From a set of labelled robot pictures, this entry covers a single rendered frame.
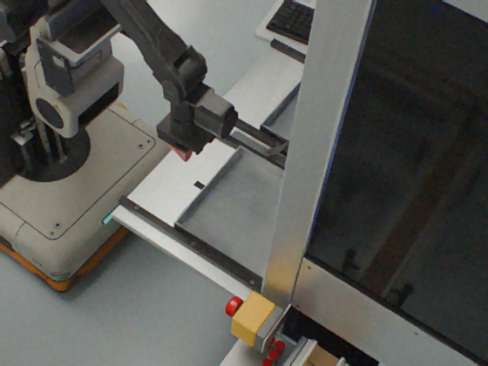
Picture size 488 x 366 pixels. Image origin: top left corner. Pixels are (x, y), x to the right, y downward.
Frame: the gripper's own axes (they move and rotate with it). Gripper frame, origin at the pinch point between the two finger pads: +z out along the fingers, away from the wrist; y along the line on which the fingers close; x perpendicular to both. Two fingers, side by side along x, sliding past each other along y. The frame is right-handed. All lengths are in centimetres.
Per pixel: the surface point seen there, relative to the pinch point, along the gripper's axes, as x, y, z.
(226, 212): 4.8, 7.1, 20.0
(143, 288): 10, -28, 108
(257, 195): 12.7, 10.4, 20.1
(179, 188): 3.8, -5.1, 20.1
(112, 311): -2, -31, 108
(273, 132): 28.2, 4.4, 16.7
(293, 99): 42.3, 1.7, 19.8
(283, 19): 71, -19, 25
